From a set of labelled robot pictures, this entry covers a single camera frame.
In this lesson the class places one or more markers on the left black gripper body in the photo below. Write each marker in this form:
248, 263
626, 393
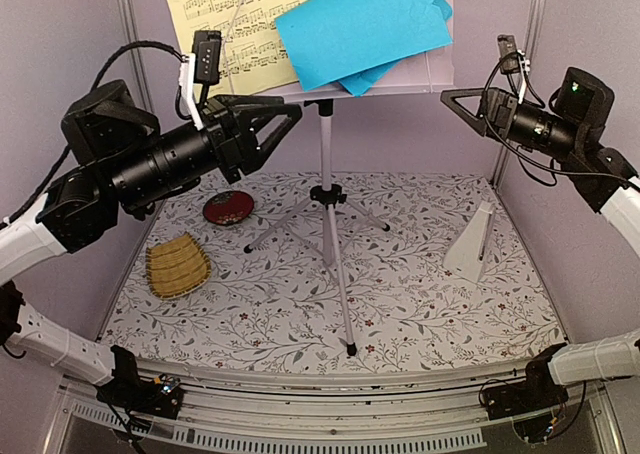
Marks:
141, 175

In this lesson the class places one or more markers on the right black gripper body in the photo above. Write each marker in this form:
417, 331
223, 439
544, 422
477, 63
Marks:
563, 135

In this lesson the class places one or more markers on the silver tripod music stand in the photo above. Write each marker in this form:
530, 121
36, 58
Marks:
421, 73

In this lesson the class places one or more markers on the yellow sheet music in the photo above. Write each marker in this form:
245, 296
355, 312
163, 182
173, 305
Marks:
253, 58

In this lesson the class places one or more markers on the blue paper sheet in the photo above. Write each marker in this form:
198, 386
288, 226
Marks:
355, 42

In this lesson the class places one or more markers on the white metronome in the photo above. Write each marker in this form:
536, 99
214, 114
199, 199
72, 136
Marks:
467, 256

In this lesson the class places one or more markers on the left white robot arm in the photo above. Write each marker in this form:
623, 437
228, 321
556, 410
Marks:
54, 225

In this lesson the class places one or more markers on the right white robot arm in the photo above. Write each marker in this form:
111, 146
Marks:
609, 184

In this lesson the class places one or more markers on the red floral plate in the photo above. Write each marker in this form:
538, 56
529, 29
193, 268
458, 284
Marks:
228, 208

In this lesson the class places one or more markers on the woven bamboo tray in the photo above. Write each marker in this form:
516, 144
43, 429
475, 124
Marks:
177, 267

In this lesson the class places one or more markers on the floral table mat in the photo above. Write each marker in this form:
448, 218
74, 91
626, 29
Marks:
272, 305

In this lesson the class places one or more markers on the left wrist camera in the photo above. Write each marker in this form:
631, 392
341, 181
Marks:
198, 71

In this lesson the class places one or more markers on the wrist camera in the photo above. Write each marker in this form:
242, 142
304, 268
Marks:
198, 71
514, 65

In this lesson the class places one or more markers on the left aluminium frame post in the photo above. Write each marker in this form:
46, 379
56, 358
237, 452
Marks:
139, 85

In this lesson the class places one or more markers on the aluminium frame post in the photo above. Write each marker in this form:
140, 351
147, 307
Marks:
534, 25
139, 85

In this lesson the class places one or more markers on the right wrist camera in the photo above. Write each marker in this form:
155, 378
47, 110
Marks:
514, 65

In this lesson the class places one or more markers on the right aluminium frame post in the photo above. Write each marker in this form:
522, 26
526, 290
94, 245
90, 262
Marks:
534, 25

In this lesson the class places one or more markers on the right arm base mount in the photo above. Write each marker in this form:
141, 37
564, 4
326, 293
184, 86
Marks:
537, 391

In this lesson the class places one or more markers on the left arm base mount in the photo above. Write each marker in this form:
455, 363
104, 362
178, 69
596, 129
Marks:
161, 397

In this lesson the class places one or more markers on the front aluminium rail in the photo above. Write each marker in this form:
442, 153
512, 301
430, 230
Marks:
235, 411

